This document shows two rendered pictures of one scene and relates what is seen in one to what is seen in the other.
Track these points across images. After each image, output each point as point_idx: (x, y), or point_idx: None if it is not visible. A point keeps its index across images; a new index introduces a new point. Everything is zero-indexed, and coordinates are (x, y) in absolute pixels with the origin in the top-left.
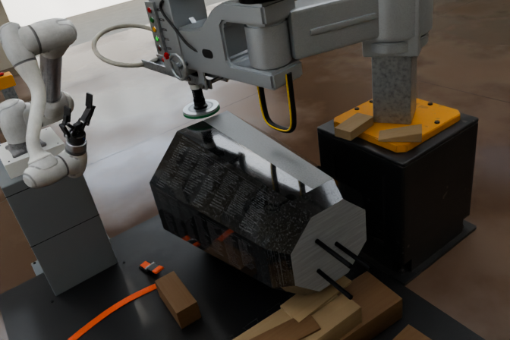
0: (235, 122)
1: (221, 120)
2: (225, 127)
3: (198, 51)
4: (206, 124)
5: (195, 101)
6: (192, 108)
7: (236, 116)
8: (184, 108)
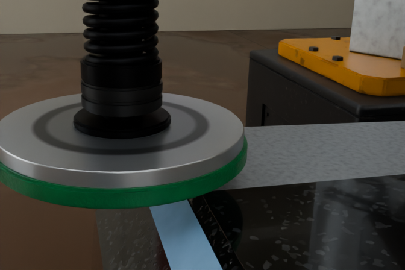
0: (326, 135)
1: (266, 152)
2: (370, 158)
3: None
4: (281, 190)
5: (144, 74)
6: (112, 143)
7: (261, 126)
8: (39, 161)
